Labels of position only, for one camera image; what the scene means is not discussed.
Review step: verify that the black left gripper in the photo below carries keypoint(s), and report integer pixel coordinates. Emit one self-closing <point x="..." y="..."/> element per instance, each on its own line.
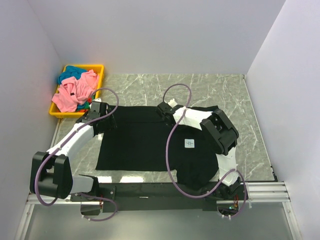
<point x="110" y="124"/>

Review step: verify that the black t shirt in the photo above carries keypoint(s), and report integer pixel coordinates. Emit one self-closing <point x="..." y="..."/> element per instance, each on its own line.
<point x="139" y="144"/>

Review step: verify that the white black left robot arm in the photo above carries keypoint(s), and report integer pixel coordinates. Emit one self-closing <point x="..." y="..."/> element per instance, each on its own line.
<point x="51" y="173"/>

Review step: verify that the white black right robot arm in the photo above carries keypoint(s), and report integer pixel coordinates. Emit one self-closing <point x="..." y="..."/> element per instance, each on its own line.
<point x="218" y="131"/>

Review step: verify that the pink t shirt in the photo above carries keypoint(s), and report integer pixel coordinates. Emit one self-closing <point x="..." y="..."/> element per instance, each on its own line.
<point x="73" y="92"/>

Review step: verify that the yellow plastic tray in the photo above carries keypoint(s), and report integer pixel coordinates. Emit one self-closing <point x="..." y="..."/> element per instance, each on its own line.
<point x="99" y="70"/>

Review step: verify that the teal blue t shirt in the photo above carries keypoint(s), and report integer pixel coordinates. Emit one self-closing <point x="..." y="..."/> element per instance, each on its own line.
<point x="70" y="71"/>

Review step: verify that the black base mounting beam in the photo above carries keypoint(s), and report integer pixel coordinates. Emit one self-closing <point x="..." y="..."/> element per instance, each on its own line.
<point x="152" y="197"/>

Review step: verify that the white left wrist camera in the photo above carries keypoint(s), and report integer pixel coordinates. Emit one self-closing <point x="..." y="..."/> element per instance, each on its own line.
<point x="98" y="100"/>

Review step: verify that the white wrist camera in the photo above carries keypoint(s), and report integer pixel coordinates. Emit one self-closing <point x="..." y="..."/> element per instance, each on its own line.
<point x="172" y="103"/>
<point x="98" y="100"/>

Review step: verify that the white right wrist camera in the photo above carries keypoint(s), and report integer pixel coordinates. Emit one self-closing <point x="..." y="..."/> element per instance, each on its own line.
<point x="172" y="103"/>

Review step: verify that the aluminium extrusion rail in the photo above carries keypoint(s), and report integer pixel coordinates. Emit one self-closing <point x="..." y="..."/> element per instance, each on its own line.
<point x="257" y="192"/>

